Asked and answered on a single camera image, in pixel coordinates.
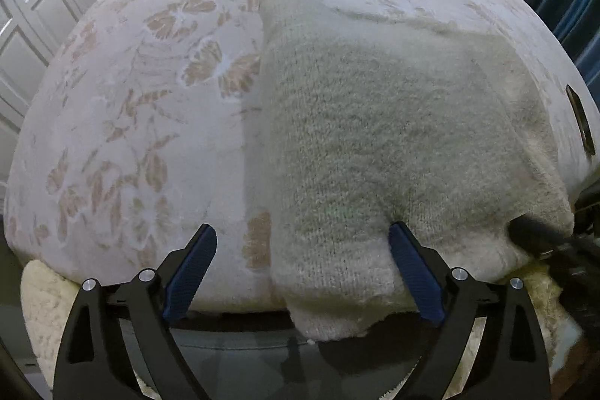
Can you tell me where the cream sweater with black hearts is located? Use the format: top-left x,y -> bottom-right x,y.
259,0 -> 574,341

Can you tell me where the cream fluffy rug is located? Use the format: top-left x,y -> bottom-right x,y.
20,260 -> 80,392

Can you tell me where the pink floral bed cover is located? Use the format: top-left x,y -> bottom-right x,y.
3,0 -> 599,313

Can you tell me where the white panelled wardrobe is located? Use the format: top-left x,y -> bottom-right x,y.
0,0 -> 121,138

